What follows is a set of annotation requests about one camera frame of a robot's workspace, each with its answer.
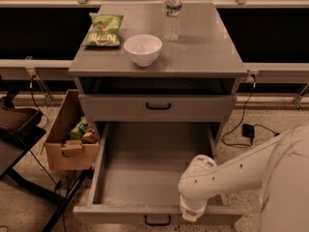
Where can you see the grey top drawer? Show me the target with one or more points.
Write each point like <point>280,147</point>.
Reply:
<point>157,108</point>

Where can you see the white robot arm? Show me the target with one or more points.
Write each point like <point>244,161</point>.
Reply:
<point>279,168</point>

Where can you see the white ceramic bowl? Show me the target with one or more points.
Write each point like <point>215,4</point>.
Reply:
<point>143,49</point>

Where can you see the green snack bag in box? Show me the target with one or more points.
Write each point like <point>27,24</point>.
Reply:
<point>80,129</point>

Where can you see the cardboard box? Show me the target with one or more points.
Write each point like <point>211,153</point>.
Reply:
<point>63,153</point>

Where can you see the grey drawer cabinet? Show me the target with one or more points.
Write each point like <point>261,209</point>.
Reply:
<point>202,61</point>

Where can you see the green chip bag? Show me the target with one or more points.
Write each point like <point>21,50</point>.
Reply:
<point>104,30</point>

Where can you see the grey drawer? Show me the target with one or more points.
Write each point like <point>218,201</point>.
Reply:
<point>138,169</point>
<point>157,108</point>

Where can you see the black power adapter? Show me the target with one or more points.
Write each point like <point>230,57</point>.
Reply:
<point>248,131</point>

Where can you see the metal railing frame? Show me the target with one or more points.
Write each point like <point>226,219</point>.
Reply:
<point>38,66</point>

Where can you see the clear plastic water bottle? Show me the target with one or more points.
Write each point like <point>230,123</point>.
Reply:
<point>172,19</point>

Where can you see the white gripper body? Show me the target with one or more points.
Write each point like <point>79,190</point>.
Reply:
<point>192,209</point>

